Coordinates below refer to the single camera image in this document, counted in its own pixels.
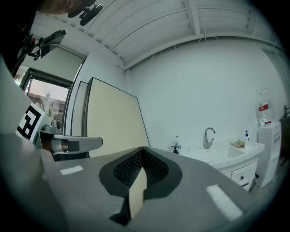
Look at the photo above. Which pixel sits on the dark brown furniture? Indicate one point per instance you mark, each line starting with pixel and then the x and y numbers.
pixel 286 140

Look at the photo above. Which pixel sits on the person's face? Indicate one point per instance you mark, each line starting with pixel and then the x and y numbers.
pixel 56 5

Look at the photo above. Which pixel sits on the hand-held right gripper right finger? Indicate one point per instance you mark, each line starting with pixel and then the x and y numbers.
pixel 192 192

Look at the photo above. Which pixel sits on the bundle of wooden sticks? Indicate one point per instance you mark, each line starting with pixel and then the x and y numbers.
pixel 237 144

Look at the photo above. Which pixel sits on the large beige board black frame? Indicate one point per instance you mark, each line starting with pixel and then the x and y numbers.
pixel 113 117
pixel 79 108

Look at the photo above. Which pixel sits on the white washbasin counter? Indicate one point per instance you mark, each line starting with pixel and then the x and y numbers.
pixel 217 154

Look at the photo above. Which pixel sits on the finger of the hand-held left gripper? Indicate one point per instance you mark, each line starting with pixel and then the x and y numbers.
pixel 90 143

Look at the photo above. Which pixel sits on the clear water bottle blue cap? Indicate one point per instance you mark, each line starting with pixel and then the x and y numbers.
pixel 178 143

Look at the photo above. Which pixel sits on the chrome faucet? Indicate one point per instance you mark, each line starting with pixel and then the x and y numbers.
pixel 207 140

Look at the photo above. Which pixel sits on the dark framed window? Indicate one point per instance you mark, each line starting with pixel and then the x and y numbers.
pixel 45 90

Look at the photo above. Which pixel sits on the pale roller blind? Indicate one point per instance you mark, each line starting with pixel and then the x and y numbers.
pixel 59 65

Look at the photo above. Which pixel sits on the white pump bottle blue label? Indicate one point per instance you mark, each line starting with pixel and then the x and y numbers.
pixel 247 140

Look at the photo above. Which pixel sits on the person's black printed shirt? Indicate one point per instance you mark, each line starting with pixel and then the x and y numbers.
pixel 11 34

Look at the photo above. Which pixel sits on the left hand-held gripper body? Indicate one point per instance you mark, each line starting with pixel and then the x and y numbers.
pixel 29 122

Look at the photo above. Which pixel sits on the white water dispenser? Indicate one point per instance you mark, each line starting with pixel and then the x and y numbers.
pixel 267 154

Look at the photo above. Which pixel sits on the black mounted device plate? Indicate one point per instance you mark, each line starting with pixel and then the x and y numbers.
pixel 53 38

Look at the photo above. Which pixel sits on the large clear water jug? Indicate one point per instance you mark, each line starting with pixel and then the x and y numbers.
pixel 265 108

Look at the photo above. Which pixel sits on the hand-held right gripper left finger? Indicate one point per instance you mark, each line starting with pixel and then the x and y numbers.
pixel 86 192

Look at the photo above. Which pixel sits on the black head camera mount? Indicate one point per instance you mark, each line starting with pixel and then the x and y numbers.
pixel 90 14

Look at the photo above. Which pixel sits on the person's left hand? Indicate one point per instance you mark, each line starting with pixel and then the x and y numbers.
pixel 46 145

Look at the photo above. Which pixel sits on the white vanity cabinet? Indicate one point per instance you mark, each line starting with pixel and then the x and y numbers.
pixel 240 172

